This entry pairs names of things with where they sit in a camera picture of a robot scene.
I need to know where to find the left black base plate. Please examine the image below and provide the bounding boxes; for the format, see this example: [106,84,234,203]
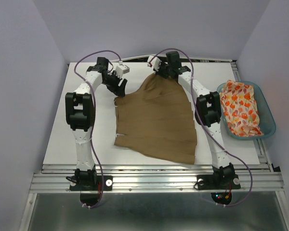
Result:
[66,175,113,209]

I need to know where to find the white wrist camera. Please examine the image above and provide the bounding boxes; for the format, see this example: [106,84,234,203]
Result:
[147,55,162,72]
[115,61,130,78]

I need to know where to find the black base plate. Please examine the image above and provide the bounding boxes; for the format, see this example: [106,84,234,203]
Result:
[194,174,241,206]
[66,175,113,209]

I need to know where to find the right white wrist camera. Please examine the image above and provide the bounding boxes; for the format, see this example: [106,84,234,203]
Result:
[147,55,162,72]

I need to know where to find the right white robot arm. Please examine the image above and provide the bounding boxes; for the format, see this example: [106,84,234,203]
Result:
[147,49,235,188]

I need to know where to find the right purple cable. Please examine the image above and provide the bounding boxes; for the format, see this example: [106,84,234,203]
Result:
[147,48,253,207]

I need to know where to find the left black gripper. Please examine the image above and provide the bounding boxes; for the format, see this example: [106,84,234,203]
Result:
[102,70,127,97]

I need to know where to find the aluminium rail frame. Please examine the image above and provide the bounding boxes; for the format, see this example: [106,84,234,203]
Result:
[19,139,289,231]

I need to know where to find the orange floral skirt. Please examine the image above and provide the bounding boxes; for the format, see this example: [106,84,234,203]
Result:
[220,80,263,137]

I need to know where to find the purple cable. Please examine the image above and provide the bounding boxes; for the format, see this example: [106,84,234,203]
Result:
[147,48,253,207]
[73,50,123,209]

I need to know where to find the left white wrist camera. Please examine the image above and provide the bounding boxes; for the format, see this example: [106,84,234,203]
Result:
[115,61,130,78]

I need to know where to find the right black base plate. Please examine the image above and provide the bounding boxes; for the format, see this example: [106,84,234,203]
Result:
[194,174,241,206]

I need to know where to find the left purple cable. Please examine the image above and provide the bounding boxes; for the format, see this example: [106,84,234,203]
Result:
[73,50,123,209]

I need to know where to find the brown pleated skirt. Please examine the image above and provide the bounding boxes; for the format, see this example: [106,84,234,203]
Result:
[114,74,197,165]

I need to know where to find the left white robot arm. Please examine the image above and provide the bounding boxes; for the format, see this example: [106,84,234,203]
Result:
[65,57,130,190]

